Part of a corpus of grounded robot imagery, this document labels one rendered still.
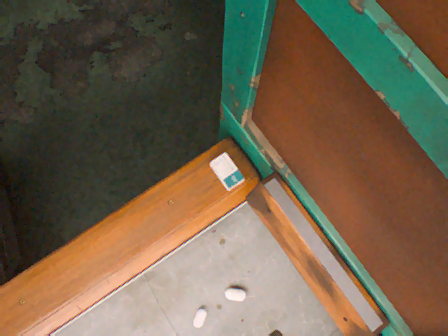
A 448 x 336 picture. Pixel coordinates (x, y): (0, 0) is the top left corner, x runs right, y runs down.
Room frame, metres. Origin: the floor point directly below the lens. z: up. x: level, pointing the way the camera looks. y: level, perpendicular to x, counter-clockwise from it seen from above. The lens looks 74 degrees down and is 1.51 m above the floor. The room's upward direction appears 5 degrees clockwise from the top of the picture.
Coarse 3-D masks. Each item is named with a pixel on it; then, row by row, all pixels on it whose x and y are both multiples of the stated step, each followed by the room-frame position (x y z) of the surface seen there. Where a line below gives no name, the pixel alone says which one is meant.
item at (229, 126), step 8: (224, 112) 0.31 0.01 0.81; (224, 120) 0.31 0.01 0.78; (232, 120) 0.29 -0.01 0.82; (224, 128) 0.31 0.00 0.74; (232, 128) 0.29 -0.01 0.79; (240, 128) 0.27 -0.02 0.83; (224, 136) 0.31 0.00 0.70; (232, 136) 0.29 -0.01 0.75; (240, 136) 0.27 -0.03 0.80; (248, 136) 0.26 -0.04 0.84; (240, 144) 0.27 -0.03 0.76; (248, 144) 0.25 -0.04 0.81; (248, 152) 0.25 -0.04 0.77; (256, 152) 0.24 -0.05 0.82; (256, 160) 0.23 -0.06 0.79; (264, 160) 0.22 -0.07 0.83; (256, 168) 0.23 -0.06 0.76; (264, 168) 0.22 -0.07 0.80; (272, 168) 0.21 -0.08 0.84; (264, 176) 0.21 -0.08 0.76; (392, 328) -0.04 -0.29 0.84
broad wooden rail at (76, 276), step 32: (192, 160) 0.23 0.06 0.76; (160, 192) 0.16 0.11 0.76; (192, 192) 0.17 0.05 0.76; (224, 192) 0.17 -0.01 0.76; (96, 224) 0.09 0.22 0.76; (128, 224) 0.10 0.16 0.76; (160, 224) 0.11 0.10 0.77; (192, 224) 0.11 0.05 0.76; (64, 256) 0.03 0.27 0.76; (96, 256) 0.04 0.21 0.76; (128, 256) 0.04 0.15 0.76; (160, 256) 0.05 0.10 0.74; (0, 288) -0.04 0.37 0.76; (32, 288) -0.03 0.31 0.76; (64, 288) -0.02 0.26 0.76; (96, 288) -0.02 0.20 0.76; (0, 320) -0.09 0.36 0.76; (32, 320) -0.08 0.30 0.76; (64, 320) -0.08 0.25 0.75
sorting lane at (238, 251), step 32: (224, 224) 0.12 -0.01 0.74; (256, 224) 0.13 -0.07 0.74; (192, 256) 0.06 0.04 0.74; (224, 256) 0.06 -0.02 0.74; (256, 256) 0.07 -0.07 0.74; (128, 288) -0.01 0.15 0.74; (160, 288) -0.01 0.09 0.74; (192, 288) 0.00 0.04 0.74; (224, 288) 0.01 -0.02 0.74; (256, 288) 0.01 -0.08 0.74; (288, 288) 0.01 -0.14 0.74; (96, 320) -0.07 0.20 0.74; (128, 320) -0.07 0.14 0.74; (160, 320) -0.06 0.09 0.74; (192, 320) -0.06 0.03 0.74; (224, 320) -0.05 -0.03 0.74; (256, 320) -0.05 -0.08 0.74; (288, 320) -0.04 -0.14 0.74; (320, 320) -0.04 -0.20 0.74
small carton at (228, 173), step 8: (216, 160) 0.23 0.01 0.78; (224, 160) 0.23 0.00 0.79; (216, 168) 0.21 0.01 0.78; (224, 168) 0.21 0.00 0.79; (232, 168) 0.22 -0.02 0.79; (224, 176) 0.20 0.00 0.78; (232, 176) 0.20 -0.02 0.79; (240, 176) 0.20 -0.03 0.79; (224, 184) 0.19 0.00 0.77; (232, 184) 0.19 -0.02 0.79
